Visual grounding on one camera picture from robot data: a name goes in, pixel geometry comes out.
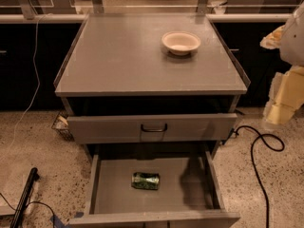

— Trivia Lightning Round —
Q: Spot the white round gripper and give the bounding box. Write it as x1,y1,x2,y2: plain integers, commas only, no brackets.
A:
260,5,304,125

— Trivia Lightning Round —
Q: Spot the crushed green soda can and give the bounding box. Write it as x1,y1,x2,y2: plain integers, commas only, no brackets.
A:
131,172,160,190

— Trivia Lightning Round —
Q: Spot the grey top drawer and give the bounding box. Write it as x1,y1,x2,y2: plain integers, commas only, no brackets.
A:
67,113,237,144

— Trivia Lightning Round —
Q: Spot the grey drawer cabinet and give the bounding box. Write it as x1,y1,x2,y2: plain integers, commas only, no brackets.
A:
52,12,251,157

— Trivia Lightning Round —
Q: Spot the open grey middle drawer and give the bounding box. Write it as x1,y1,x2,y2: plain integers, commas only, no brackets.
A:
69,152,240,228

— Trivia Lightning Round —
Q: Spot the white paper bowl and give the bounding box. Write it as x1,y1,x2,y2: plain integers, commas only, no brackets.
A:
161,31,200,56

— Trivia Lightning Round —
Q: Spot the blue tape on floor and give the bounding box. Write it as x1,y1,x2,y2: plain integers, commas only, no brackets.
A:
50,212,84,228

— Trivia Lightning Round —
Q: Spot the black bar on floor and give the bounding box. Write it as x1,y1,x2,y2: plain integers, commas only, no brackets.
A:
9,167,39,228

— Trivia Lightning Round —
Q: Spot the black floor cable right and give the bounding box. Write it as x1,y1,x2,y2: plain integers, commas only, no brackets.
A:
221,124,286,228

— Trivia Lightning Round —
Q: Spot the white horizontal rail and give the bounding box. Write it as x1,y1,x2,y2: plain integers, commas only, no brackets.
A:
0,13,292,24

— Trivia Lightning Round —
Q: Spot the black drawer handle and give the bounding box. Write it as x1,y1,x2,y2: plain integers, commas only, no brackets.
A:
141,123,168,133

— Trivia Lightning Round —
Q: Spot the wire basket on floor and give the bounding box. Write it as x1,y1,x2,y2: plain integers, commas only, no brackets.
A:
51,110,74,142

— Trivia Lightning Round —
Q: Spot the white hanging cable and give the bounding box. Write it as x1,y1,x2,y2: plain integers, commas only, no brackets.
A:
6,12,53,154

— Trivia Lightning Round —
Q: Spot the thin black cable left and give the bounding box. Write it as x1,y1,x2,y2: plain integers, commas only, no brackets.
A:
0,192,57,228

